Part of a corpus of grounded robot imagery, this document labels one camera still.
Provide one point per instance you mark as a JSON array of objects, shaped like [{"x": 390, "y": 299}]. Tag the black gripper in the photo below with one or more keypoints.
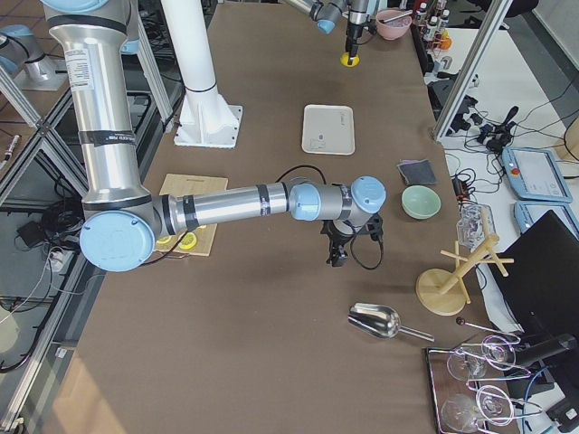
[
  {"x": 352, "y": 32},
  {"x": 336, "y": 240}
]

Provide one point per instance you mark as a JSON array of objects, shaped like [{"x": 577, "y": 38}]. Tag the yellow lemon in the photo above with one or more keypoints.
[{"x": 349, "y": 61}]

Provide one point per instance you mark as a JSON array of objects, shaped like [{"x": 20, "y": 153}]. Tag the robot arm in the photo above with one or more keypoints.
[
  {"x": 327, "y": 14},
  {"x": 123, "y": 221}
]

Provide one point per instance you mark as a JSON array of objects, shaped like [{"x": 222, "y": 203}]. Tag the white rabbit tray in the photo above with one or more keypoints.
[{"x": 328, "y": 130}]

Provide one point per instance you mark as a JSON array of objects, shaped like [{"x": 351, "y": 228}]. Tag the pink bowl with ice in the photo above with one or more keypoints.
[{"x": 392, "y": 24}]

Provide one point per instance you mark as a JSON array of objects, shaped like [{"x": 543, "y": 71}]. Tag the metal scoop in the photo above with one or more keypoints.
[{"x": 381, "y": 321}]

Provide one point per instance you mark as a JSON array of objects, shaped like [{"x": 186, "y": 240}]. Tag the green ceramic bowl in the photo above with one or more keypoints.
[{"x": 420, "y": 202}]

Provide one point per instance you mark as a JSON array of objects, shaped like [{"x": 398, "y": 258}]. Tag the wooden cup tree stand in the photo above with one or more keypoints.
[{"x": 443, "y": 292}]

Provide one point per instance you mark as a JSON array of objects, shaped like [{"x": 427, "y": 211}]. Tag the grey folded cloth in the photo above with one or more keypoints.
[{"x": 417, "y": 172}]

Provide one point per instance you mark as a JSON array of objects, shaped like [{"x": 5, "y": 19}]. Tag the clear glass mug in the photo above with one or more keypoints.
[{"x": 475, "y": 223}]

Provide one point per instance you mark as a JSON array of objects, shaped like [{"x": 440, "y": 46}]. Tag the lemon slice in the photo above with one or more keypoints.
[
  {"x": 188, "y": 242},
  {"x": 164, "y": 241}
]

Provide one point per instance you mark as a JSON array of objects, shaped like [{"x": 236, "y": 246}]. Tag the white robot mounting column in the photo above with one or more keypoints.
[{"x": 206, "y": 119}]

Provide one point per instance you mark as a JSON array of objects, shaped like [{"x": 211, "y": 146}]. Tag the wooden cutting board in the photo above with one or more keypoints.
[{"x": 179, "y": 185}]

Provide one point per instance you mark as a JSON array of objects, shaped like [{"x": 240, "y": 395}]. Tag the wine glass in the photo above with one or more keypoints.
[
  {"x": 471, "y": 361},
  {"x": 488, "y": 409}
]

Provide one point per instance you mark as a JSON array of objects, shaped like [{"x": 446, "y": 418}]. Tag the blue teach pendant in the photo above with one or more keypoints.
[
  {"x": 527, "y": 213},
  {"x": 534, "y": 175}
]

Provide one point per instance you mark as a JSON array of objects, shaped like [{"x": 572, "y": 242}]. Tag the black monitor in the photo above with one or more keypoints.
[{"x": 541, "y": 288}]

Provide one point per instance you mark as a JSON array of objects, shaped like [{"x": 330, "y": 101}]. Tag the aluminium frame post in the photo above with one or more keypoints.
[{"x": 490, "y": 25}]

